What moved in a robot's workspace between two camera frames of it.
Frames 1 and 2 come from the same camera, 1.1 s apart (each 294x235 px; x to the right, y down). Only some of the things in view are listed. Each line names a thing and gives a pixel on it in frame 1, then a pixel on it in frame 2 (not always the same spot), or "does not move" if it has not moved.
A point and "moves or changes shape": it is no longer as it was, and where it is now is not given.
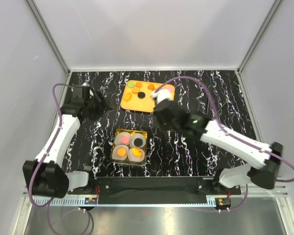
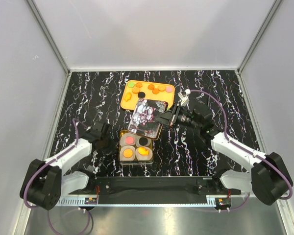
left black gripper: (103, 107) → (112, 148)
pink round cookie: (124, 139) → (130, 140)
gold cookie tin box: (129, 147) moves or changes shape
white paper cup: (117, 137) → (128, 139)
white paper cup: (137, 140) → (138, 144)
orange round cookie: (121, 152) → (128, 152)
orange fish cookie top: (136, 152) → (142, 151)
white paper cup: (132, 158) → (141, 157)
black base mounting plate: (159, 186) does not move
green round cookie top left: (131, 84) does not move
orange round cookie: (135, 90) does not move
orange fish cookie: (127, 97) does not move
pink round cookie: (170, 88) does not move
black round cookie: (138, 142) → (143, 141)
